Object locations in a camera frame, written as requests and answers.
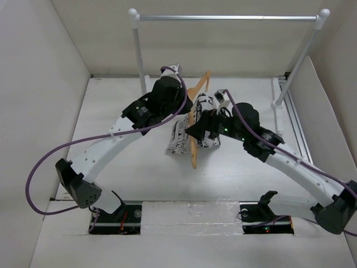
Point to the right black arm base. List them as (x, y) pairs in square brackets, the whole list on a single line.
[(260, 222)]

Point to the aluminium rail on right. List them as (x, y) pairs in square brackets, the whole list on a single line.
[(297, 128)]

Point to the white metal clothes rack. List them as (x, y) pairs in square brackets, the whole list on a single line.
[(277, 104)]

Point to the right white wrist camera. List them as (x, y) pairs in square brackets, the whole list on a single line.
[(222, 99)]

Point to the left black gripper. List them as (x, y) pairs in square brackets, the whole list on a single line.
[(187, 107)]

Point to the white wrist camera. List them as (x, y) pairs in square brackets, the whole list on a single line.
[(171, 71), (222, 99)]

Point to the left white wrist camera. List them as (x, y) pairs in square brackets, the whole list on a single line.
[(171, 71)]

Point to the newspaper print trousers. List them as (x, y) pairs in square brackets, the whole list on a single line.
[(179, 142)]

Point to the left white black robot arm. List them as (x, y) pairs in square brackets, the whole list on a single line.
[(78, 175)]

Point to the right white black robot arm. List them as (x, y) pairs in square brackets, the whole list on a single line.
[(332, 203)]

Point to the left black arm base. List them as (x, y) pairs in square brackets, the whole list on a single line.
[(129, 224)]

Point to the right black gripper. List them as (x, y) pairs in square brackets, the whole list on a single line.
[(210, 119)]

